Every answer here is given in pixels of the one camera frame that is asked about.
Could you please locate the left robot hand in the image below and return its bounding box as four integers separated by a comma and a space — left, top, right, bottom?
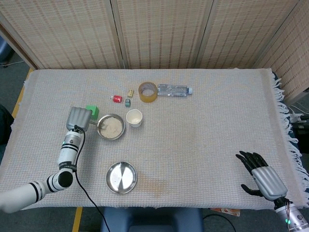
66, 106, 94, 133

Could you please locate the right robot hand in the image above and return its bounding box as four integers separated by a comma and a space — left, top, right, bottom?
236, 150, 288, 201

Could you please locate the metal spoon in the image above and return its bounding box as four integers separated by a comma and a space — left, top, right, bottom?
88, 119, 108, 129

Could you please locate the steel bowl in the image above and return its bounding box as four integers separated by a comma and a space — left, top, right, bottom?
97, 114, 126, 140

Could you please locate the white paper cup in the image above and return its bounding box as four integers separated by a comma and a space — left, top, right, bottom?
126, 109, 143, 128

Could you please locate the green cube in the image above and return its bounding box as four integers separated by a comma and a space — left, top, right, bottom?
85, 104, 99, 120

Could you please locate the orange printed paper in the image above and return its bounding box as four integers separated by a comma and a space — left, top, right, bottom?
209, 207, 242, 217

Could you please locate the black box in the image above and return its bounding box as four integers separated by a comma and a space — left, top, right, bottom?
292, 120, 309, 148

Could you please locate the yellow tape roll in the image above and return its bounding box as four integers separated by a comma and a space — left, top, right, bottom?
138, 81, 158, 103

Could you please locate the steel plate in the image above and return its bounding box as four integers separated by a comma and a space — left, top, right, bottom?
105, 161, 138, 194

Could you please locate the black bag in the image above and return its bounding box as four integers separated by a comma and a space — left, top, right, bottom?
0, 105, 15, 147

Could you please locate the white woven tablecloth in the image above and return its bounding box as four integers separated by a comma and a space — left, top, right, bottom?
0, 68, 309, 211

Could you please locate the clear plastic water bottle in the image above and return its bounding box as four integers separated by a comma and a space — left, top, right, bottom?
157, 83, 193, 98

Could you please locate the bamboo folding screen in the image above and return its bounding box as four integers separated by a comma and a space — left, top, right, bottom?
0, 0, 309, 102

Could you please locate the black floor cable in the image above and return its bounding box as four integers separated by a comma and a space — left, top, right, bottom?
202, 214, 236, 232

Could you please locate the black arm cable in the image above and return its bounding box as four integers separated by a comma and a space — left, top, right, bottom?
73, 125, 109, 232

